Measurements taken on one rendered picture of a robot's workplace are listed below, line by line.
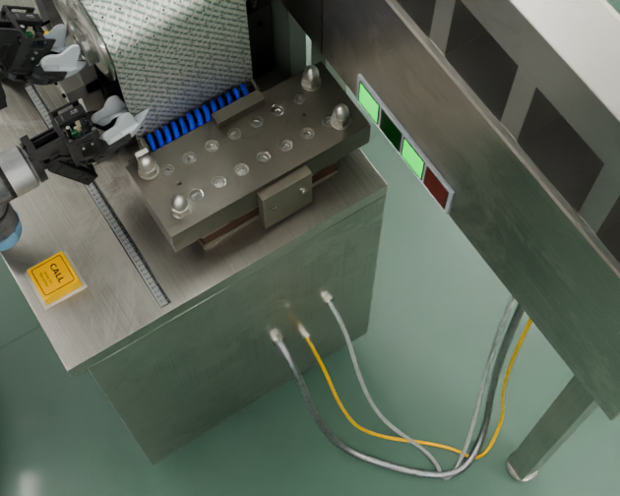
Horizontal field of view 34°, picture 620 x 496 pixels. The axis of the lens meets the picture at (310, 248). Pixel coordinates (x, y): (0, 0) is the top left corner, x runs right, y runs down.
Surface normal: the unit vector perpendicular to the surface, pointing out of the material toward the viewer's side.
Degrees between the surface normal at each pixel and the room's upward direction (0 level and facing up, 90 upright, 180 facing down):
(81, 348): 0
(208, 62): 90
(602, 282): 90
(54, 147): 90
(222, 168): 0
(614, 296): 90
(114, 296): 0
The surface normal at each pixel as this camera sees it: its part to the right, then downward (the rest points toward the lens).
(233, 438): 0.00, -0.42
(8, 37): 0.54, 0.76
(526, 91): -0.84, 0.49
